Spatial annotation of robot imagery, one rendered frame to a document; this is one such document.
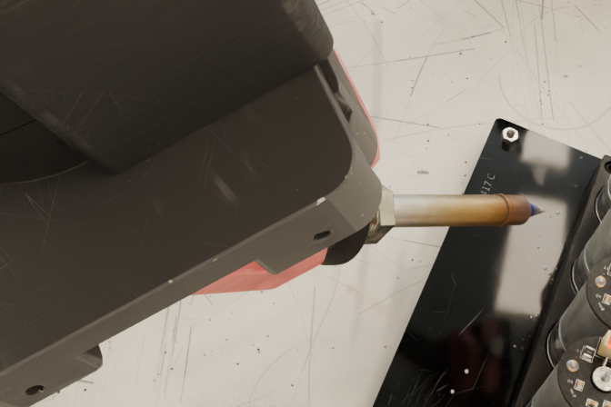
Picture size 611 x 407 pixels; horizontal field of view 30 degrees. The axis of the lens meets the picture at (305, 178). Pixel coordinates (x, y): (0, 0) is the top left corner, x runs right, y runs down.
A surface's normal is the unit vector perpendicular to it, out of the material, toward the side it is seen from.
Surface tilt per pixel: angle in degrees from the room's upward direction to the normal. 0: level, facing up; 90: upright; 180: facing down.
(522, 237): 0
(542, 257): 0
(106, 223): 26
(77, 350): 89
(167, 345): 0
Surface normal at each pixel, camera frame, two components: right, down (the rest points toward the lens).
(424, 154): 0.10, -0.52
